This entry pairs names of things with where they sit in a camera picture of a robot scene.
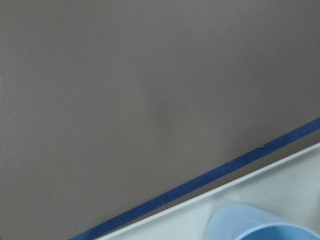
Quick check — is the light blue plastic cup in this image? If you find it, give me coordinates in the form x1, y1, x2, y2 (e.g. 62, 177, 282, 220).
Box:
206, 204, 320, 240

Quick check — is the beige plastic tray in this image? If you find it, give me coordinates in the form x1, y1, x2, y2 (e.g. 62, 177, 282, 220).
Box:
105, 144, 320, 240

